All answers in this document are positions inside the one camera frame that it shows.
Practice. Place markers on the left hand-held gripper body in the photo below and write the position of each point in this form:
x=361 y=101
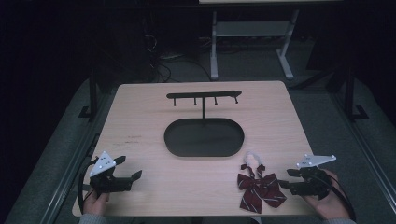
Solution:
x=104 y=183

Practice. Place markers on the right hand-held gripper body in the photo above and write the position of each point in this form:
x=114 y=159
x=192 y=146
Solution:
x=313 y=183

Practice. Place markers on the red striped bow tie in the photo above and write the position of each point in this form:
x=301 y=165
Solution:
x=260 y=189

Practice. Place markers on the black hook stand with tray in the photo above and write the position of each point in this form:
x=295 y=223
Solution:
x=204 y=138

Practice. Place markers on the person's left hand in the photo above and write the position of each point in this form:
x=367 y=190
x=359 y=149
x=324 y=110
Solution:
x=95 y=203

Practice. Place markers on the person's right hand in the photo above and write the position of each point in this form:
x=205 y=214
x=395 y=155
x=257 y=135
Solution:
x=331 y=205

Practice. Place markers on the black metal stand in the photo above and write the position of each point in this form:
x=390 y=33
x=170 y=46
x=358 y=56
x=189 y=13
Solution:
x=350 y=93
x=92 y=93

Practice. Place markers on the white metal desk frame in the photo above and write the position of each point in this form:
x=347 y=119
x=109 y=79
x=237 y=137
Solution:
x=252 y=29

